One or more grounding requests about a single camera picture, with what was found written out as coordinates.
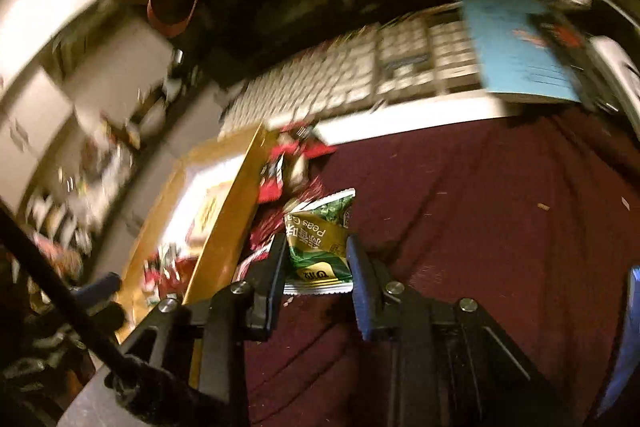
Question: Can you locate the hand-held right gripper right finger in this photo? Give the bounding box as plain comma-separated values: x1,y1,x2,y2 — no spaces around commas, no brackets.
345,234,576,427

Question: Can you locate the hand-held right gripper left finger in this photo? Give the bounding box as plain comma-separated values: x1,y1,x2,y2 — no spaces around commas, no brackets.
117,233,291,427

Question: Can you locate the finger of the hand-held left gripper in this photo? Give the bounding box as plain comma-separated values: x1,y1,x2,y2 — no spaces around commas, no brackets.
84,301,127,334
70,272,124,308

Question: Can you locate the green snack packet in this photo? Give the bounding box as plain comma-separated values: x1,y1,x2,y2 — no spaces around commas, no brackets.
282,188,357,297

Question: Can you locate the yellow cardboard box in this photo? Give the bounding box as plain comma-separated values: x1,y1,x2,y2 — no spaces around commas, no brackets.
117,124,279,388

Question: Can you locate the red and white snack packet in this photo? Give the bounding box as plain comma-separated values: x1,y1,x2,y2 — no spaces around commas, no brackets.
232,246,274,284

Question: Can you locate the black rod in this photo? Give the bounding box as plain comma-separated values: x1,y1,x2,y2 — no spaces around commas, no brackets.
0,207,133,373

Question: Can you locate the yellow and white snack packet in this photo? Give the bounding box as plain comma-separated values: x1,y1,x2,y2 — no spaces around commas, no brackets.
185,186,232,244

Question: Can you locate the maroon cloth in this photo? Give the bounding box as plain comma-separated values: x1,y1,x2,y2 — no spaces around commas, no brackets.
244,106,640,427

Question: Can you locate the white keyboard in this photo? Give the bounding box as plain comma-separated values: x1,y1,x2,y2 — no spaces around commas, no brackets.
219,4,493,138

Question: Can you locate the white drawer cabinet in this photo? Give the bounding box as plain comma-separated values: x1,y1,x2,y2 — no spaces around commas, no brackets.
0,0,177,212

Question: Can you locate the blue plastic object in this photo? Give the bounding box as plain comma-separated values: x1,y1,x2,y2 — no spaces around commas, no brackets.
596,264,640,419

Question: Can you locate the blue booklet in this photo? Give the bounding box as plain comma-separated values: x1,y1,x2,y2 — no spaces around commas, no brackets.
454,0,584,106

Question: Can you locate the black and red device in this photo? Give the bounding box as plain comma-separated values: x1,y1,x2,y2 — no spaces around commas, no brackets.
537,7,621,114

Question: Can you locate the white plastic device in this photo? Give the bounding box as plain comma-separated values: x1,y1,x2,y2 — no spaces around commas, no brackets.
584,34,640,138

